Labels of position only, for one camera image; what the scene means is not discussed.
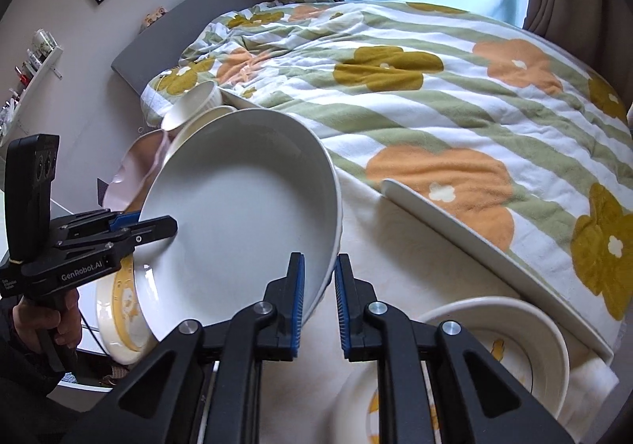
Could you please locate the pink plate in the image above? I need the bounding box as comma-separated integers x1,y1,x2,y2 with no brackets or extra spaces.
102,130,171,213

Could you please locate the duck pattern plate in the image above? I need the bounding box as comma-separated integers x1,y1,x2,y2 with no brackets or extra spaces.
95,255,157,366
330,296,572,444

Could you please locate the white rectangular tray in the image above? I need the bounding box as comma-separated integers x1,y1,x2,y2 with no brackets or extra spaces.
381,178,615,365

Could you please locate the white ribbed bowl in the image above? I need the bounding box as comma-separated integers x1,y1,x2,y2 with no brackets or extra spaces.
160,82,222,132

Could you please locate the person's left hand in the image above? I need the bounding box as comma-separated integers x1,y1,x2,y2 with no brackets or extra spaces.
12,290,83,353

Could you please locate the grey headboard cushion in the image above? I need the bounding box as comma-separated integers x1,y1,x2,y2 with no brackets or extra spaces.
112,0,271,95

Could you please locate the cream shallow bowl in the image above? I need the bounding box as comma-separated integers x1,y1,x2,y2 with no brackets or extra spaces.
164,105,236,162

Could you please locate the large white deep plate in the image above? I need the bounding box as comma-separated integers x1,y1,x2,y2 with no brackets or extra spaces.
133,108,342,340

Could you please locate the floral striped quilt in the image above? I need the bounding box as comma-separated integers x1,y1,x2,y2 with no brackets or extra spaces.
140,0,632,338

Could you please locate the white wall shelf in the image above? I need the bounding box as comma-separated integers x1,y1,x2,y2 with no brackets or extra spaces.
1,28,63,145

